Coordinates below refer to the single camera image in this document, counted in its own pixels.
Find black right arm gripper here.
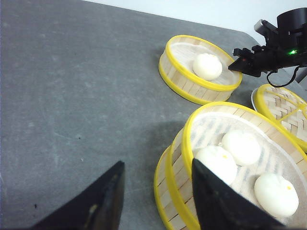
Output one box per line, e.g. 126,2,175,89
228,36,307,77

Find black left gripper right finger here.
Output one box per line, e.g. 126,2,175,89
192,158,288,230

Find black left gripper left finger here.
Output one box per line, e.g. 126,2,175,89
30,161,125,230

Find bamboo steamer basket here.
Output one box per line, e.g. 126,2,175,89
158,34,242,105
181,101,307,230
153,130,200,230

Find bamboo steamer lid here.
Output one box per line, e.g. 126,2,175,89
254,84,307,152

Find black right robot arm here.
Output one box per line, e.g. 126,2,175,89
192,8,307,230

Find white plate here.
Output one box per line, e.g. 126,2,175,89
251,88,258,112

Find single white bun right steamer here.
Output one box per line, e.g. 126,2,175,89
193,53,223,81

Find white cloth liner right steamer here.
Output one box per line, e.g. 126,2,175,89
170,43,239,85

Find white cloth liner steamer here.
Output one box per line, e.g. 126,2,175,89
170,43,239,85
190,112,307,228

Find white cloth liner left steamer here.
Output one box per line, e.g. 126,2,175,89
190,112,307,228

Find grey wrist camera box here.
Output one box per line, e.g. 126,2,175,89
254,19,278,36

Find black cable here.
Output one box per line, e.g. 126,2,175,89
266,66,300,88

